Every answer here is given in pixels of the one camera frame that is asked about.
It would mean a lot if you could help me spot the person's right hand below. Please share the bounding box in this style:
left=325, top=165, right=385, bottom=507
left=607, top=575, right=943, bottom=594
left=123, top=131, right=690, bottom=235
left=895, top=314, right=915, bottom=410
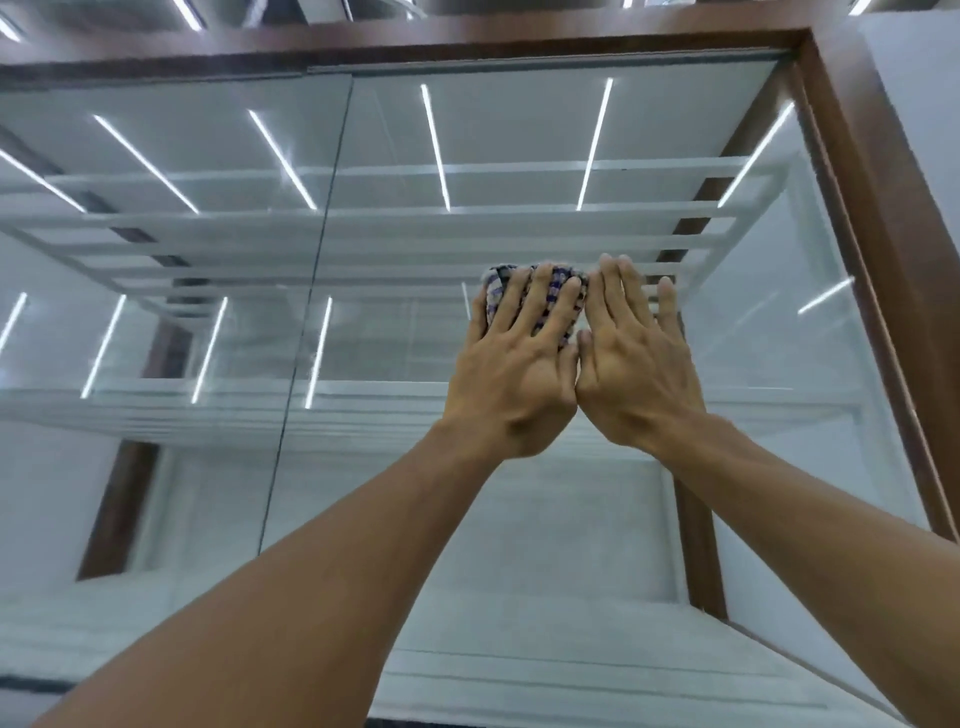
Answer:
left=575, top=253, right=710, bottom=451

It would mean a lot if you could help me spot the person's left hand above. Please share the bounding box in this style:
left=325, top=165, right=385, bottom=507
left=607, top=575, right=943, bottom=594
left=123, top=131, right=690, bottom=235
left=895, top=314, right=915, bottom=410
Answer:
left=442, top=262, right=590, bottom=460

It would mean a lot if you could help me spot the blue white checkered cloth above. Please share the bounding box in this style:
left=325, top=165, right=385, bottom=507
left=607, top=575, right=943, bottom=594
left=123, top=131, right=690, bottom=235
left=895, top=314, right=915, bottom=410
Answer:
left=479, top=262, right=590, bottom=350

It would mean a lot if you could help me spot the wooden glass display cabinet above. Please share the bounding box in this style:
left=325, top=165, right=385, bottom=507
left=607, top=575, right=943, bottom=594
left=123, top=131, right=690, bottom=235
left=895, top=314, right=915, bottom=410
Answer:
left=0, top=0, right=960, bottom=728

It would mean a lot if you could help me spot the person's left forearm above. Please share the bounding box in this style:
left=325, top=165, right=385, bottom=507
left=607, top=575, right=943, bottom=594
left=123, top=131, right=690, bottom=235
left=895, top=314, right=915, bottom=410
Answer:
left=33, top=419, right=511, bottom=728

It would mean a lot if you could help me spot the person's right forearm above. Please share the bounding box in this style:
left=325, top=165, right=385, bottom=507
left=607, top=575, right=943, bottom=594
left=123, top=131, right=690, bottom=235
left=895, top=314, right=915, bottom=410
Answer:
left=644, top=416, right=960, bottom=728

